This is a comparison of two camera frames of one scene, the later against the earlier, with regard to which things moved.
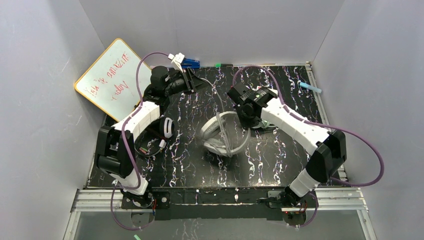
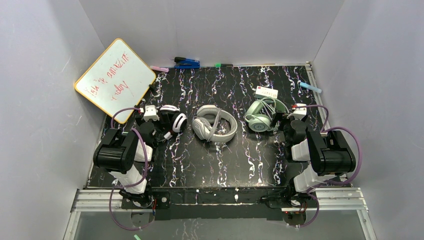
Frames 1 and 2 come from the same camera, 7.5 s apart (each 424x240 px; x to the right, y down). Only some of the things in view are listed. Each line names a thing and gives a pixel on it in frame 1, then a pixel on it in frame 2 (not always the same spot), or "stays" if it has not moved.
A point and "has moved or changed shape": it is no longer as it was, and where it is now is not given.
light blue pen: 305,85 stays
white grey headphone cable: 220,119 to 214,124
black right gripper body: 239,97 to 286,118
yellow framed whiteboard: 109,83 stays
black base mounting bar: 224,202 stays
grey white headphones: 225,133 has moved or changed shape
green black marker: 221,65 stays
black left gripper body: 190,80 to 164,120
